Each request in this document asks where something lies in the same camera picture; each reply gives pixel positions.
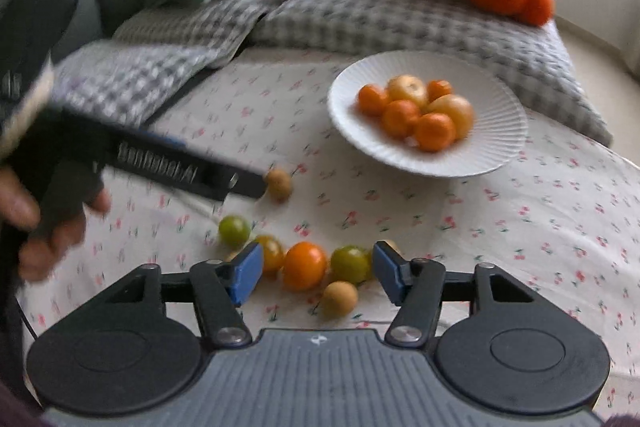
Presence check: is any brown kiwi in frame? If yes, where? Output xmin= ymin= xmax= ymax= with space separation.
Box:
xmin=321 ymin=282 xmax=359 ymax=319

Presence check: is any orange cherry tomato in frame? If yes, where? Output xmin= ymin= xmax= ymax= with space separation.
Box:
xmin=283 ymin=242 xmax=328 ymax=291

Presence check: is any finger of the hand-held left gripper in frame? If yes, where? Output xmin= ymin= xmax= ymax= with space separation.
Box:
xmin=192 ymin=152 xmax=268 ymax=202

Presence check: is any yellow-green tangerine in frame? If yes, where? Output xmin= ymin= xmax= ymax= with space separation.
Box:
xmin=255 ymin=234 xmax=286 ymax=274

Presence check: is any green cherry tomato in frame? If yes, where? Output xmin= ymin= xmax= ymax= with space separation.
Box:
xmin=218 ymin=215 xmax=252 ymax=246

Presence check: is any grey checked quilt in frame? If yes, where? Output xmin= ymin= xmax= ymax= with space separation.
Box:
xmin=52 ymin=0 xmax=613 ymax=148

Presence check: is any cherry print cloth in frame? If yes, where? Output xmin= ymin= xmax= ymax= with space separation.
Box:
xmin=15 ymin=47 xmax=640 ymax=413

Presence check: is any small orange tangerine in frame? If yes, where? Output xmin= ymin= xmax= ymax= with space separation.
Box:
xmin=426 ymin=79 xmax=453 ymax=102
xmin=357 ymin=84 xmax=390 ymax=116

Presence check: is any white ribbed plate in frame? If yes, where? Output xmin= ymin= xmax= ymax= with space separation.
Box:
xmin=327 ymin=51 xmax=529 ymax=178

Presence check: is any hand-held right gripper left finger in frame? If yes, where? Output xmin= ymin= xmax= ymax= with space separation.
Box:
xmin=107 ymin=241 xmax=264 ymax=350

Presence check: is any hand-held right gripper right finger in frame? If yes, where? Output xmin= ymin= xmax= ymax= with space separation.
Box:
xmin=372 ymin=241 xmax=523 ymax=350

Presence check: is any yellow apple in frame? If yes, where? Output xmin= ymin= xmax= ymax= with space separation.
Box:
xmin=388 ymin=75 xmax=429 ymax=108

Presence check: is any orange mandarin with stem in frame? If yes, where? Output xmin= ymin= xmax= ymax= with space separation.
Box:
xmin=414 ymin=112 xmax=457 ymax=152

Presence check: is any tan small tomato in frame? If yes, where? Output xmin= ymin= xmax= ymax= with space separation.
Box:
xmin=265 ymin=169 xmax=293 ymax=202

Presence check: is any person's left hand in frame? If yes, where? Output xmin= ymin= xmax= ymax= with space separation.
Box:
xmin=0 ymin=167 xmax=112 ymax=283

